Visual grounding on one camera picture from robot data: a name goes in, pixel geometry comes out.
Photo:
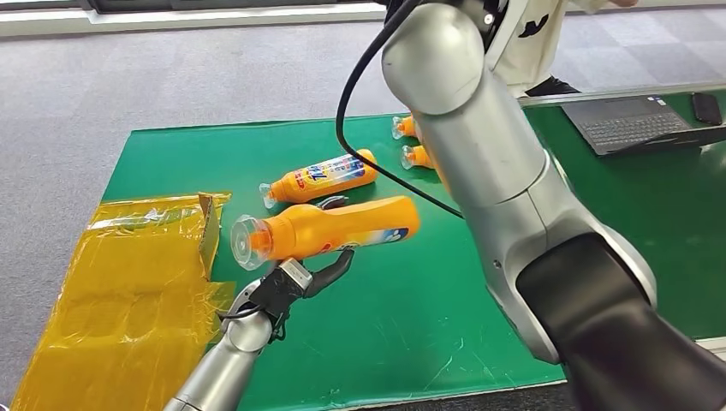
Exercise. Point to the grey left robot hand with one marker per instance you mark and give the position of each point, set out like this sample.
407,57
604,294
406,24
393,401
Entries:
340,266

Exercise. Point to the orange bottle with clear cap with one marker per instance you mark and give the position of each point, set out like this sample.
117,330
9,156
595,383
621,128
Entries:
420,157
405,127
317,178
340,227

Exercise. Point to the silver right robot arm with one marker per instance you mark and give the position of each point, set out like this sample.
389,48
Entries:
510,198

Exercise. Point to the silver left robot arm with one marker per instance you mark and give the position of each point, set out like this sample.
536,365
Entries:
227,363

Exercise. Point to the green mat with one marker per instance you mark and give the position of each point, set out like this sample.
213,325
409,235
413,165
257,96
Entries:
368,317

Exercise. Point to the brown cardboard piece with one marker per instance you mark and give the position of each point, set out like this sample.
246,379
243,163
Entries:
208,238

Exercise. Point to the yellow plastic bag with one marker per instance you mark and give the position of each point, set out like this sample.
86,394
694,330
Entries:
113,312

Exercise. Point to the person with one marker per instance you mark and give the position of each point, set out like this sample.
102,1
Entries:
533,51

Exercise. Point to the white window sill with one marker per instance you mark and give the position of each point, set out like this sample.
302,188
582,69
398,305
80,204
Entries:
170,24

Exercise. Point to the aluminium framed green table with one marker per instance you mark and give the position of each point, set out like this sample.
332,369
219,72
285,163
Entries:
652,215

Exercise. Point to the dark grey laptop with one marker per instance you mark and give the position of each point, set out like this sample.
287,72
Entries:
629,127

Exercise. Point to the black phone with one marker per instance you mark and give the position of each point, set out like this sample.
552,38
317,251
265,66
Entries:
707,109

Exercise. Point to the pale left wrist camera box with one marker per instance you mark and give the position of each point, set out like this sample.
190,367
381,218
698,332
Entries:
283,289

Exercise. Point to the dark window frame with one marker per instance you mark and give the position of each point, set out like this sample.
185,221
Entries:
227,4

